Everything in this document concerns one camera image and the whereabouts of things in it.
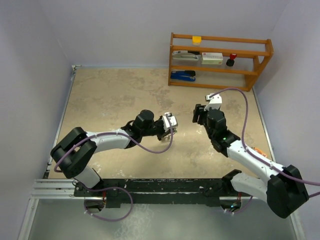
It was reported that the metal keyring with keys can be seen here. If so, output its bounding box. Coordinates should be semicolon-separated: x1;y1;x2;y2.
160;130;172;142

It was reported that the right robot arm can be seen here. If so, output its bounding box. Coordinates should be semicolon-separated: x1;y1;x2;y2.
192;104;310;219

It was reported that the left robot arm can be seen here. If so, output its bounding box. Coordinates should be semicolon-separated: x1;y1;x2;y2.
50;109;178;196

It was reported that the blue stapler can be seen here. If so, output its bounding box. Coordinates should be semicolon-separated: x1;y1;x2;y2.
170;70;196;82

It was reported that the orange key tag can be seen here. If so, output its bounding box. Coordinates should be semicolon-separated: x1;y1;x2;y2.
252;147;268;158

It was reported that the wooden shelf rack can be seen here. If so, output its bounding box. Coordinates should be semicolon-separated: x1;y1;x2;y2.
168;33;274;92

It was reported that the black red bottle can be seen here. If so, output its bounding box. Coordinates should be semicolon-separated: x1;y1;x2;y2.
226;53;237;67

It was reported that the white red box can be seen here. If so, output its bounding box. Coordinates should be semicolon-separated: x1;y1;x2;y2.
201;52;223;65

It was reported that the grey stapler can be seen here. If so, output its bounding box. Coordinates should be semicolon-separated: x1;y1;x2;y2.
172;50;200;61

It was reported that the yellow cap container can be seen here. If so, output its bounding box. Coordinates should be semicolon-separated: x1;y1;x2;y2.
191;36;202;46

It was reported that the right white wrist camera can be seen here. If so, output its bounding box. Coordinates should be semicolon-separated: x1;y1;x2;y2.
204;93;222;111

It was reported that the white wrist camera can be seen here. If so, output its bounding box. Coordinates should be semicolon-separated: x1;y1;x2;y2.
162;112;178;133
204;93;222;111

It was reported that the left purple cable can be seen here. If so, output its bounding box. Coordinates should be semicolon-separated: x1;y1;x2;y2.
53;117;175;173

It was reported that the purple cable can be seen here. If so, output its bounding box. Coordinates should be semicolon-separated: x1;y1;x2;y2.
209;86;320;198
53;117;175;173

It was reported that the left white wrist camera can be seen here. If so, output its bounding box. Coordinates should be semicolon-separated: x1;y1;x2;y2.
162;112;178;133

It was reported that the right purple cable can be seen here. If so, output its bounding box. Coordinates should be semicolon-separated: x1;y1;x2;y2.
209;86;320;198

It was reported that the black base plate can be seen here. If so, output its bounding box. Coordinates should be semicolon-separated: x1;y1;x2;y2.
74;178;248;208

